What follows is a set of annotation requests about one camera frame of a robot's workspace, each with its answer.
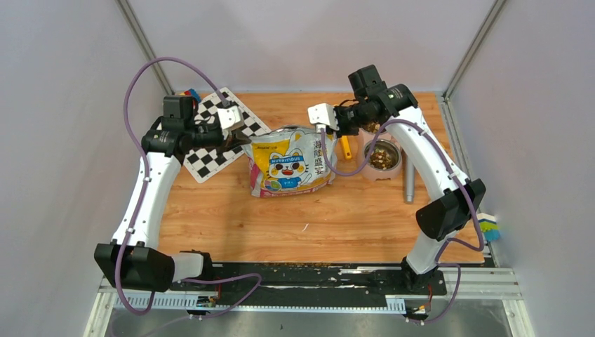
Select yellow plastic scoop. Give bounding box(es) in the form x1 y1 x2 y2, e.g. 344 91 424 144
340 136 353 160

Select pet food bag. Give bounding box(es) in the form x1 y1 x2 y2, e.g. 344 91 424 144
242 126 337 198

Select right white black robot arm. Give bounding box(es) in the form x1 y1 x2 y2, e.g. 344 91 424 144
334 65 486 293

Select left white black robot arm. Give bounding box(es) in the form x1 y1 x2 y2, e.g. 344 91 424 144
94 95 249 292

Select pink double pet bowl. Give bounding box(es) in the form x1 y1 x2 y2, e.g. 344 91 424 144
356 122 403 181

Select checkerboard calibration board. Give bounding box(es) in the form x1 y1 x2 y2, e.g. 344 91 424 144
184 87 271 183

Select yellow red blue block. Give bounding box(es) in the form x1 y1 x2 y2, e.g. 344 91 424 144
179 88 201 103

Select silver metal cylinder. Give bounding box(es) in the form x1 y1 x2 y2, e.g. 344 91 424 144
403 153 415 204

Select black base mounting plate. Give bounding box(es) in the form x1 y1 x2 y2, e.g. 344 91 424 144
170 262 447 308

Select stacked coloured toy blocks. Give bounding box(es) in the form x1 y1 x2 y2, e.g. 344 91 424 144
477 213 500 242

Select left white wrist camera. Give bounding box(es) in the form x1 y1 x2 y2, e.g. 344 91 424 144
217 105 245 131

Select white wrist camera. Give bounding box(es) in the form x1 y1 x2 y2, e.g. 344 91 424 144
307 103 340 131
217 105 245 131

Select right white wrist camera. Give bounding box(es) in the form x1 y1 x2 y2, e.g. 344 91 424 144
307 103 340 131

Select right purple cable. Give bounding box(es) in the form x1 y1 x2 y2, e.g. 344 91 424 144
319 118 487 325

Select purple cable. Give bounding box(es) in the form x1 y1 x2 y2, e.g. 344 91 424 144
114 56 262 337
319 118 487 325

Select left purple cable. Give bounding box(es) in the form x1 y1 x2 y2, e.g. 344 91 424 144
114 56 262 337

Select aluminium rail frame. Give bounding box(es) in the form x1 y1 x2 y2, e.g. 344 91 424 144
83 264 533 336

